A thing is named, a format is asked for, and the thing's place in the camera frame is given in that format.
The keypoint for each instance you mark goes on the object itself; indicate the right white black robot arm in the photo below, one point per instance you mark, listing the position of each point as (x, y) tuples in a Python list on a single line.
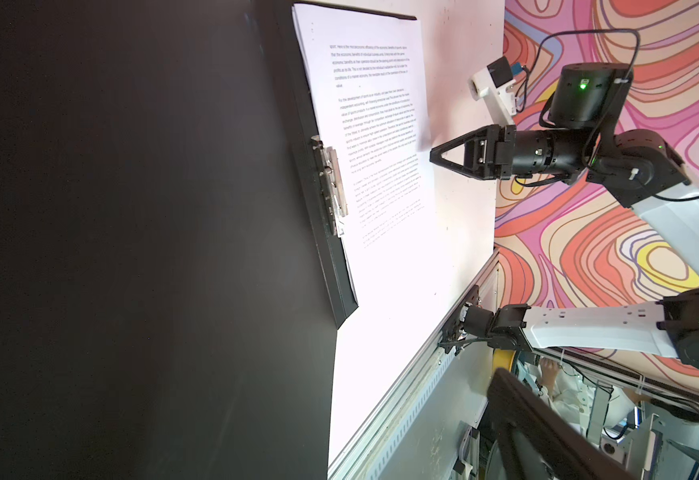
[(577, 139)]

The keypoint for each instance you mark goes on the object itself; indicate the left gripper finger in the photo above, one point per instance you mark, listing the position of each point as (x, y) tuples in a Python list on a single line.
[(535, 443)]

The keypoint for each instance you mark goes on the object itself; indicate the blue file folder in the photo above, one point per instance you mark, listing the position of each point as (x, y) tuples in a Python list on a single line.
[(170, 292)]

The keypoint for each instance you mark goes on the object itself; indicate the metal folder clip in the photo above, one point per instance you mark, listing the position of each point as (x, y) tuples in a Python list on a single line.
[(331, 185)]

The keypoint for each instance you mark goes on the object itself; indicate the printed paper sheet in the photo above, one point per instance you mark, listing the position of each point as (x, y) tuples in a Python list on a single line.
[(367, 83)]

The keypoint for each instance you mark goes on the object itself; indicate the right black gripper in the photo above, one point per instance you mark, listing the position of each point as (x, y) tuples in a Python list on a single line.
[(488, 153)]

